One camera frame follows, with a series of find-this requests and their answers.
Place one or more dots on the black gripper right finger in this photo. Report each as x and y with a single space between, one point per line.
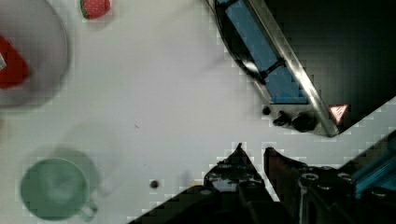
310 194

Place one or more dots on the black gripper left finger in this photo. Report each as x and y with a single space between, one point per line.
234 180

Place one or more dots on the silver toaster oven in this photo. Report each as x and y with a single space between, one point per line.
320 66

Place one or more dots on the green cup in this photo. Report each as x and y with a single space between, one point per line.
57 189

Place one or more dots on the light red toy strawberry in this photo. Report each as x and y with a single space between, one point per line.
94 9

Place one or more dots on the red ketchup bottle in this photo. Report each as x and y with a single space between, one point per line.
15 70

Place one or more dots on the grey round plate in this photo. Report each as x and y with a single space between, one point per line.
35 30

